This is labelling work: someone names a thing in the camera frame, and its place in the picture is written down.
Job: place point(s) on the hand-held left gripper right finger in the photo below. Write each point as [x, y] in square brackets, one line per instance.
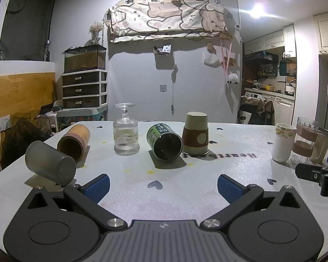
[229, 189]

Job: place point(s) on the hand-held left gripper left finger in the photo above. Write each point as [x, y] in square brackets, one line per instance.
[98, 187]

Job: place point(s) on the bamboo cup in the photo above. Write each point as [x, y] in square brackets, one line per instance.
[75, 139]

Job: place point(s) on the frosted grey cup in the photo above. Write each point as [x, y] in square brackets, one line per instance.
[47, 161]

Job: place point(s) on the paper cup with brown sleeve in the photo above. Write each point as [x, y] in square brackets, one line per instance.
[195, 136]

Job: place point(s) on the green metal cup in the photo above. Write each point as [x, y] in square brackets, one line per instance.
[164, 142]

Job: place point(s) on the clear mug with brown band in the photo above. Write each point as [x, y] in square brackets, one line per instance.
[303, 142]

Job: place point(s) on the white printed mug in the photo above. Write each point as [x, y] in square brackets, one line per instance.
[283, 144]

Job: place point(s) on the clear ribbed glass goblet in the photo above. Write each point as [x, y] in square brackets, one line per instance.
[125, 136]

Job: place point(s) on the chair with draped clothes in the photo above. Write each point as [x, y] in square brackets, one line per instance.
[257, 109]

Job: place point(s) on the black mesh bag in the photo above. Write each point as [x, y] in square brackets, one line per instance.
[23, 139]

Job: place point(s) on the white washing machine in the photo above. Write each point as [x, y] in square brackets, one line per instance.
[252, 95]

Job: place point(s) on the white plastic drawer unit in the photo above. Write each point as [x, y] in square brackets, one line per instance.
[84, 90]

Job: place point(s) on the teal hanging bag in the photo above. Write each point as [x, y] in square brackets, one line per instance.
[282, 67]

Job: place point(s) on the white plush toy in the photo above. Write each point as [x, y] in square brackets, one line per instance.
[231, 78]

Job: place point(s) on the glass fish tank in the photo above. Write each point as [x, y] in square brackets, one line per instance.
[84, 60]

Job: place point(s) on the white plastic bag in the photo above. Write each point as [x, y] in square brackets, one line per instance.
[211, 58]

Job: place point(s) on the vase with dried flowers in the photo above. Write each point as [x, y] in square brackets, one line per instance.
[96, 32]

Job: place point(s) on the ceiling light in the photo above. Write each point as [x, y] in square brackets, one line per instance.
[258, 10]

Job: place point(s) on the dark window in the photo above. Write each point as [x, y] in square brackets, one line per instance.
[27, 21]

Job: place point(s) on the printed cartoon cloth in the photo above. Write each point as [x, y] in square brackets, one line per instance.
[166, 16]

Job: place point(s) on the white wall socket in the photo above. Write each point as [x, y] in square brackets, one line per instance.
[1, 124]

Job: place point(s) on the white kitchen wall cabinets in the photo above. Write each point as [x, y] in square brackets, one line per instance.
[267, 42]

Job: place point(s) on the wall hook bracket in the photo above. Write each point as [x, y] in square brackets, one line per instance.
[162, 49]

